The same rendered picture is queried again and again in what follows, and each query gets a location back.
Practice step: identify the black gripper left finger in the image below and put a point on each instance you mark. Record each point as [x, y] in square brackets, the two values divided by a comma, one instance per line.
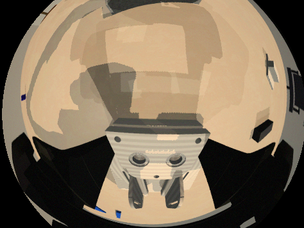
[83, 168]

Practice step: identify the blue flat bar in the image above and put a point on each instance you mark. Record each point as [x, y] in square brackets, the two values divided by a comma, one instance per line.
[118, 214]

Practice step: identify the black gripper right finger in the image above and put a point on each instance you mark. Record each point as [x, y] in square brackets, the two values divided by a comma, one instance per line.
[227, 169]

